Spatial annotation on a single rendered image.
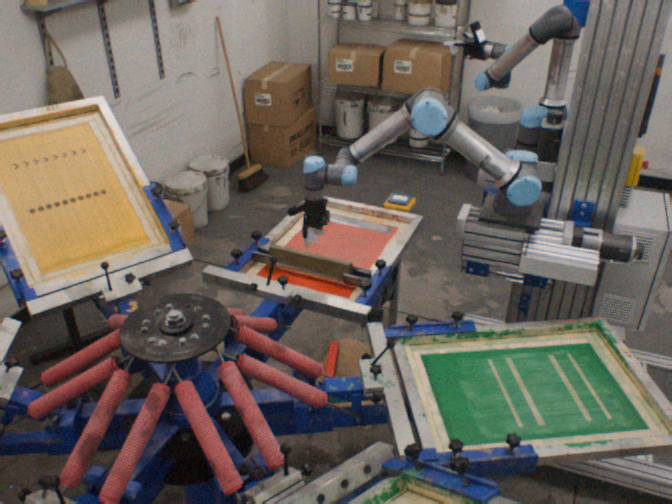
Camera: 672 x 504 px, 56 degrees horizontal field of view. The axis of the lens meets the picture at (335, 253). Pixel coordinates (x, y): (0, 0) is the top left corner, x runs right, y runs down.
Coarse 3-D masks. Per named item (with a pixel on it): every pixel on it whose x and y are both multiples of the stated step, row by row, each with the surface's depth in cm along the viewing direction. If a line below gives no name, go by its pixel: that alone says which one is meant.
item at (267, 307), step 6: (264, 300) 226; (270, 300) 226; (258, 306) 223; (264, 306) 223; (270, 306) 223; (276, 306) 223; (282, 306) 228; (258, 312) 220; (264, 312) 220; (270, 312) 220; (276, 318) 225
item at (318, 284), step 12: (396, 228) 288; (384, 240) 279; (372, 252) 270; (360, 264) 262; (372, 264) 262; (312, 276) 255; (312, 288) 247; (324, 288) 247; (336, 288) 248; (348, 288) 248
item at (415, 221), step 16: (336, 208) 304; (352, 208) 300; (368, 208) 297; (384, 208) 297; (288, 224) 286; (416, 224) 284; (272, 240) 274; (400, 240) 272; (400, 256) 267; (240, 272) 252
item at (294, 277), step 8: (344, 216) 298; (344, 224) 291; (296, 240) 279; (264, 272) 257; (272, 272) 257; (280, 272) 257; (288, 272) 257; (296, 272) 257; (288, 280) 252; (296, 280) 252; (304, 280) 252
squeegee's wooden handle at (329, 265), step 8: (272, 248) 254; (280, 248) 253; (288, 248) 253; (280, 256) 255; (288, 256) 253; (296, 256) 251; (304, 256) 249; (312, 256) 248; (320, 256) 248; (328, 256) 248; (288, 264) 255; (296, 264) 253; (304, 264) 251; (312, 264) 250; (320, 264) 248; (328, 264) 246; (336, 264) 245; (344, 264) 243; (352, 264) 245; (328, 272) 248; (336, 272) 247; (344, 272) 245; (352, 272) 247
